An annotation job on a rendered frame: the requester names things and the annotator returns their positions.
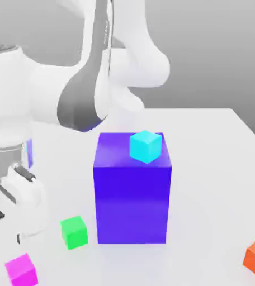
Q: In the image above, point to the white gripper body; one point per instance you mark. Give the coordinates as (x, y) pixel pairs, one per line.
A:
(26, 212)

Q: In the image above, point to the small cyan cube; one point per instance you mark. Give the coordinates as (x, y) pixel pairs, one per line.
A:
(145, 147)

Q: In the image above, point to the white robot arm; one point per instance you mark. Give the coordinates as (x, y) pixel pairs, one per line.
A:
(11, 89)

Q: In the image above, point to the small magenta cube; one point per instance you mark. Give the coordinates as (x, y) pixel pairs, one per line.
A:
(21, 271)

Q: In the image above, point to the small green cube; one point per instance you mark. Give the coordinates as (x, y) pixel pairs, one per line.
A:
(74, 233)

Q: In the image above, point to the large purple box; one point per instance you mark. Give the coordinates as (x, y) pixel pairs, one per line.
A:
(132, 201)

